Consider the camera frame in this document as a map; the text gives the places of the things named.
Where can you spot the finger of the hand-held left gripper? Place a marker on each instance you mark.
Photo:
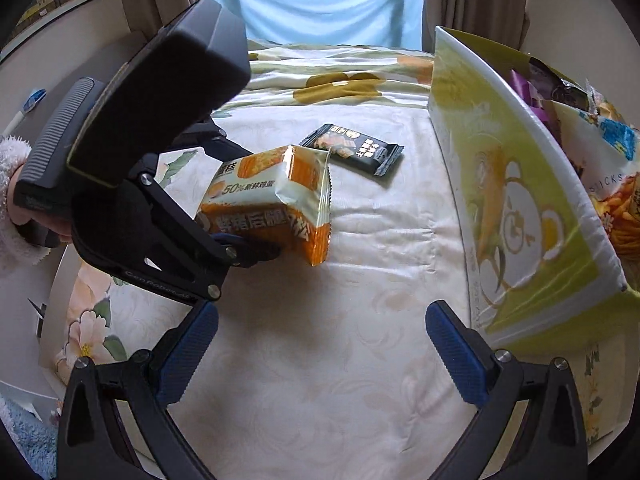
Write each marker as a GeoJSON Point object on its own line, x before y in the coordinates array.
{"type": "Point", "coordinates": [220, 145]}
{"type": "Point", "coordinates": [250, 255]}

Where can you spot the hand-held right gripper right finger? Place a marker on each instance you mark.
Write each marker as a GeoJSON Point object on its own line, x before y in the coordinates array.
{"type": "Point", "coordinates": [460, 360]}

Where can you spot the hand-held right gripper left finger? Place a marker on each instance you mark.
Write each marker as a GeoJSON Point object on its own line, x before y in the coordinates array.
{"type": "Point", "coordinates": [190, 350]}

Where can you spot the orange snack packet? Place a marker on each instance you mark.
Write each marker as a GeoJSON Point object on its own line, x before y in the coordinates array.
{"type": "Point", "coordinates": [280, 195]}

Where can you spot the green cardboard box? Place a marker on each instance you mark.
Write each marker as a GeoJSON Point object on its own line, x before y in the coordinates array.
{"type": "Point", "coordinates": [515, 200]}

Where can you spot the person's left hand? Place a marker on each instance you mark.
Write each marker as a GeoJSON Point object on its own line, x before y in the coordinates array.
{"type": "Point", "coordinates": [22, 205]}

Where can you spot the cream floral tablecloth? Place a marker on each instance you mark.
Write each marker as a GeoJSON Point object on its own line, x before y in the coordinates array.
{"type": "Point", "coordinates": [350, 285]}

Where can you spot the floral striped blanket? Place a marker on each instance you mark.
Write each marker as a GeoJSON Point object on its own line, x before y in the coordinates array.
{"type": "Point", "coordinates": [320, 85]}

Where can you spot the blue white pen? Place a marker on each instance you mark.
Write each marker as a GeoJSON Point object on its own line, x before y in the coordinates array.
{"type": "Point", "coordinates": [30, 102]}

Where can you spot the black snack packet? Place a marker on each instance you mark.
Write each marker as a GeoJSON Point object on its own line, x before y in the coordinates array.
{"type": "Point", "coordinates": [360, 152]}

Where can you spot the window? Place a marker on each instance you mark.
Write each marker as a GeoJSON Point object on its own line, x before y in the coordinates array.
{"type": "Point", "coordinates": [320, 0]}

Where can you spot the blue rug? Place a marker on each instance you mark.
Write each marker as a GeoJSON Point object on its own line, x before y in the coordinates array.
{"type": "Point", "coordinates": [25, 435]}

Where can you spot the dark purple snack packet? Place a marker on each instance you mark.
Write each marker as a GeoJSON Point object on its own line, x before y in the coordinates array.
{"type": "Point", "coordinates": [565, 92]}

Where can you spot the wall poster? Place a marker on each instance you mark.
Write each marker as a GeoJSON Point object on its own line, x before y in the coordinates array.
{"type": "Point", "coordinates": [55, 0]}

